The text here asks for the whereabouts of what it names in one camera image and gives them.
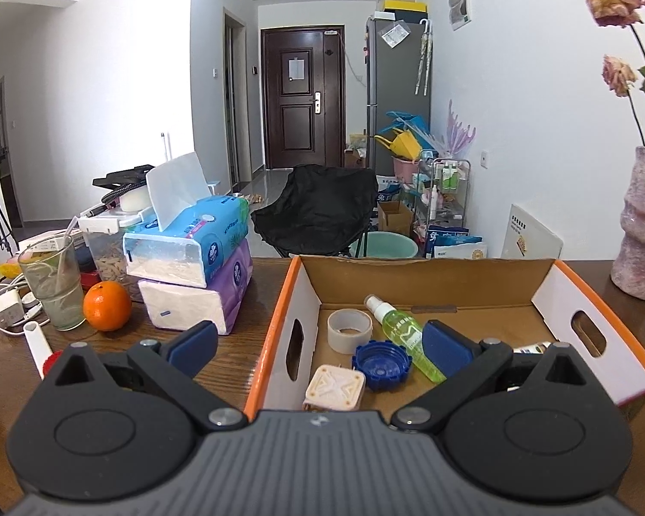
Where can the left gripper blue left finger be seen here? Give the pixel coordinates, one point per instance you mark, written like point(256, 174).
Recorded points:
point(168, 371)

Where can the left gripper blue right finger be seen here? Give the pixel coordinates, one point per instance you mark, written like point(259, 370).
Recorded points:
point(471, 368)

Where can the green spray bottle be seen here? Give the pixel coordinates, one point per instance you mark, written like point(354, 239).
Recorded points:
point(403, 330)

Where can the white spray bottle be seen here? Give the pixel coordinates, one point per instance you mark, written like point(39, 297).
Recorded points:
point(538, 348)

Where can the blue gear lid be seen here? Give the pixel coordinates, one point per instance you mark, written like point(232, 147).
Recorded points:
point(384, 364)

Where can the white tape roll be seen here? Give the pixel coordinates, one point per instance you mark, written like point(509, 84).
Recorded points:
point(348, 329)

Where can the beige cube adapter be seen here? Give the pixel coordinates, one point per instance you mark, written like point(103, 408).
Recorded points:
point(334, 388)

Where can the pink textured vase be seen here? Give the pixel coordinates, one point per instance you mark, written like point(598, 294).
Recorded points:
point(628, 270)

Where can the purple tissue pack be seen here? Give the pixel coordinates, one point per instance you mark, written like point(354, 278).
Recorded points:
point(178, 308)

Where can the orange fruit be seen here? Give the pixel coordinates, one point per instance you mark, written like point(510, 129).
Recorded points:
point(107, 306)

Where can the red cardboard box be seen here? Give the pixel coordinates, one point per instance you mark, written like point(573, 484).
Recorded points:
point(518, 302)

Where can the white red jar opener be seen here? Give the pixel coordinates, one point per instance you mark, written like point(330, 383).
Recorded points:
point(42, 354)

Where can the blue tissue pack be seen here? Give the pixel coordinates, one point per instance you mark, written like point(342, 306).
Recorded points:
point(191, 231)

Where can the clear food container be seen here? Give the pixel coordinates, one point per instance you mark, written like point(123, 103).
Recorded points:
point(103, 235)

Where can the glass cup with straw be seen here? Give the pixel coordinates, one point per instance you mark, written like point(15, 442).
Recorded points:
point(51, 269)

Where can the black folding chair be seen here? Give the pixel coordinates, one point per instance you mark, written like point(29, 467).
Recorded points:
point(322, 210)

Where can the grey refrigerator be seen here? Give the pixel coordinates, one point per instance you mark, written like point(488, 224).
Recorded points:
point(393, 50)

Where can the dark brown door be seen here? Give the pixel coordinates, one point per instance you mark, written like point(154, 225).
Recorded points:
point(304, 95)

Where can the yellow box on fridge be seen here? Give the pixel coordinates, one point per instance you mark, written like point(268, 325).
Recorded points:
point(404, 6)

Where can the white charger with cable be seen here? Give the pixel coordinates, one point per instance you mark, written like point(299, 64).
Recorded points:
point(18, 306)

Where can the metal wire rack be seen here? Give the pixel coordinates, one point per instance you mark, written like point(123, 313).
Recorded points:
point(441, 191)

